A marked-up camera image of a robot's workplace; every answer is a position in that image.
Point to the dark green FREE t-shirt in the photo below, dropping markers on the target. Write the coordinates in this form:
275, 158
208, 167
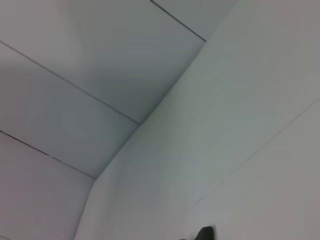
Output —
206, 233

